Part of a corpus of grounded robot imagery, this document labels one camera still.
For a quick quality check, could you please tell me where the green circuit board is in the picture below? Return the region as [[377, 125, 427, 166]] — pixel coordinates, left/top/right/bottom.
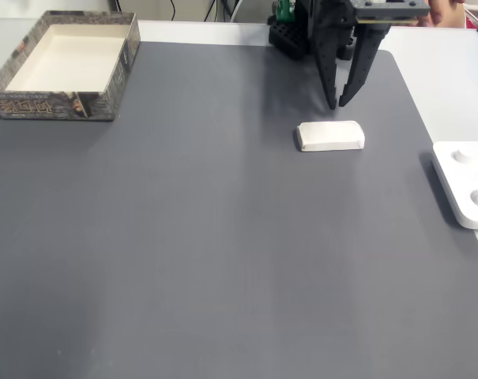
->
[[275, 0, 295, 21]]

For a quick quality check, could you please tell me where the white base plate with dimples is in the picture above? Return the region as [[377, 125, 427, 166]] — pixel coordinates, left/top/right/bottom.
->
[[431, 141, 478, 231]]

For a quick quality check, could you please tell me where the grey table mat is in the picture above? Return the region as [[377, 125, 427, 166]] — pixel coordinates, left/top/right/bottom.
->
[[0, 40, 478, 379]]

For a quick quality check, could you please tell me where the printed cardboard box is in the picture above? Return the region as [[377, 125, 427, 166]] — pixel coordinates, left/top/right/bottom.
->
[[0, 10, 141, 122]]

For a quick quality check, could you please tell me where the white rectangular block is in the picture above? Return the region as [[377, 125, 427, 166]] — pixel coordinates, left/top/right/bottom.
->
[[293, 120, 367, 152]]

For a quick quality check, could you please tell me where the person's hand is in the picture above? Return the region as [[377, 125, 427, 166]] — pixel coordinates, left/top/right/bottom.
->
[[427, 0, 467, 28]]

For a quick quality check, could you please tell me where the grey background cable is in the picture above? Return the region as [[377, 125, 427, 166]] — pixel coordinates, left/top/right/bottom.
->
[[222, 0, 243, 23]]

